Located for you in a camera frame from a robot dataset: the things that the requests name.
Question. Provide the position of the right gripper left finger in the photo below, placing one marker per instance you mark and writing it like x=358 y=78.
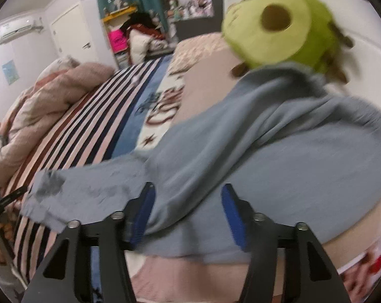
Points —
x=65 y=273

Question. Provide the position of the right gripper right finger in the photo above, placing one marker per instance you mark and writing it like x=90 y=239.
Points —
x=309 y=276

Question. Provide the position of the grey-blue sweatpants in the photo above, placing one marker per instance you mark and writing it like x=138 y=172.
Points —
x=294 y=151

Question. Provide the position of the pink beige duvet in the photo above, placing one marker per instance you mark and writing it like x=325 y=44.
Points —
x=63 y=83

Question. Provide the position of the striped fleece blanket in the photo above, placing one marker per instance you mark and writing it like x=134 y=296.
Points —
x=132 y=110

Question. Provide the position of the white air conditioner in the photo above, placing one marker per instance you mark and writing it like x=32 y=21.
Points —
x=19 y=27

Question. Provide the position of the white door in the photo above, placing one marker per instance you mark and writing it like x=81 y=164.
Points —
x=71 y=35

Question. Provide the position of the dusty pink pillow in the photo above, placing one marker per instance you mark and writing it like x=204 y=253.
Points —
x=208 y=82

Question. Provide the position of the white padded headboard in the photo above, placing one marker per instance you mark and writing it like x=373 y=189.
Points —
x=362 y=63

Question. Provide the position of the clothes pile on rack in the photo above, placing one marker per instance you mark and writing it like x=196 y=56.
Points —
x=135 y=37

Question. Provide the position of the floral patterned pillow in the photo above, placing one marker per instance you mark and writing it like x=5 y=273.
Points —
x=190 y=51

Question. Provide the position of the green avocado plush toy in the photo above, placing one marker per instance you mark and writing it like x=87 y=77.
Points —
x=268 y=32

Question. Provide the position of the dark bookshelf with items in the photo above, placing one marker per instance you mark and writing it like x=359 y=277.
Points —
x=193 y=18

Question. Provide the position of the blue wall poster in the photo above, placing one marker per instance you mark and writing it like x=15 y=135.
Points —
x=10 y=72

